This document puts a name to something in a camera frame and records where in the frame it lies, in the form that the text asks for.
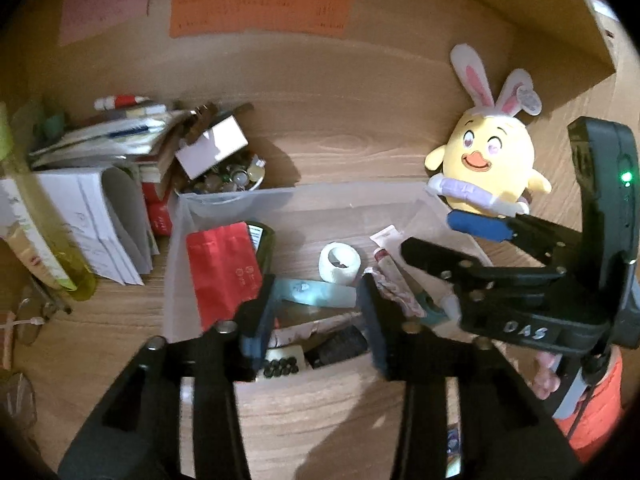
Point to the clear bowl of trinkets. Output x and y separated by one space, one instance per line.
225 182

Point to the orange sticky note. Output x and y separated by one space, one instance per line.
260 12

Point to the pink tube white cap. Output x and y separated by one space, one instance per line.
395 290

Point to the person's right forearm orange sleeve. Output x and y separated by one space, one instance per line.
602 410

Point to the eyeglasses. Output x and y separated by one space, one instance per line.
50 305

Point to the pink sticky note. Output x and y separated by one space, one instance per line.
105 5

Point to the light blue pouch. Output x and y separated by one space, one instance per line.
315 292

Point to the white mahjong tile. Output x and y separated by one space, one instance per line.
282 360

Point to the yellow chick plush rabbit ears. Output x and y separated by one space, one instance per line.
492 160

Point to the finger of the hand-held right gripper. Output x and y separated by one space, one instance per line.
440 266
480 224

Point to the red box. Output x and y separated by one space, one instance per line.
159 215

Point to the white and red tube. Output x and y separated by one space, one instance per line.
387 245

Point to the teal round case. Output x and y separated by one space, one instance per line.
436 312

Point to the white tape roll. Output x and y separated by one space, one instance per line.
340 262

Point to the red envelope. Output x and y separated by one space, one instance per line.
220 270

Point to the small patterned item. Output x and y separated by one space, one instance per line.
452 452

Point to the black textured case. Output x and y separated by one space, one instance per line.
340 345

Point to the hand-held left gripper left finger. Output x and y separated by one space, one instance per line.
259 310

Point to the yellow-green spray bottle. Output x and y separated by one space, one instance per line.
45 230

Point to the folded white paper sheets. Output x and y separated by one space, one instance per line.
100 220

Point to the face print packet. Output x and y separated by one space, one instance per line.
30 255

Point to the small white cardboard box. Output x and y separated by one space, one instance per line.
212 147

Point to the stack of books and papers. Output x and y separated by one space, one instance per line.
125 130

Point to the red and white marker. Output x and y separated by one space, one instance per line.
120 102

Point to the person's right hand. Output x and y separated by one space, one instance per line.
547 380

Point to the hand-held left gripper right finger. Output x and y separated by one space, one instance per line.
372 320

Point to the dark glass bottle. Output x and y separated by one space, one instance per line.
265 245

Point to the clear plastic storage bin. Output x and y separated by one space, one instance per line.
300 220

